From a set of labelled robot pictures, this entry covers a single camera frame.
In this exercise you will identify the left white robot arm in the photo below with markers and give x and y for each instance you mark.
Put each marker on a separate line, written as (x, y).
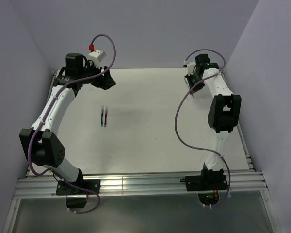
(40, 143)

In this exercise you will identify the red pen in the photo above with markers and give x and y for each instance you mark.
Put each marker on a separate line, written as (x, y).
(106, 110)

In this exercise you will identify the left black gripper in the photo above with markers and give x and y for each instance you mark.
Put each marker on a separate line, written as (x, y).
(104, 82)

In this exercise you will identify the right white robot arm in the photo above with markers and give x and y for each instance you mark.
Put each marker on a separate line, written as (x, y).
(223, 115)

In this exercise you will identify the blue pen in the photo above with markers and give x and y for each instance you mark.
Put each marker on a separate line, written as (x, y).
(102, 116)

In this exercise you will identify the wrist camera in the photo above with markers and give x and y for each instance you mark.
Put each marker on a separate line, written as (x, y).
(96, 56)
(190, 66)

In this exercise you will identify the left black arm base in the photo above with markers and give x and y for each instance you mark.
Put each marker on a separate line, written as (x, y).
(77, 196)

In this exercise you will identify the aluminium mounting rail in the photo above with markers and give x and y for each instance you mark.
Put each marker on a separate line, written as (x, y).
(135, 184)

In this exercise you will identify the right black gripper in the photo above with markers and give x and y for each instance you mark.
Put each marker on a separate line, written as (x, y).
(197, 89)

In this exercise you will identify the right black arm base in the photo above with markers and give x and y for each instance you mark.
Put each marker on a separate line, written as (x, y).
(207, 187)

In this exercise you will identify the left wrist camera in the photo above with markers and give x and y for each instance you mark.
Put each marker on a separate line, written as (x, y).
(96, 56)

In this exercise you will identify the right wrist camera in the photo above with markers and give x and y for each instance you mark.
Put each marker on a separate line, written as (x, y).
(190, 66)

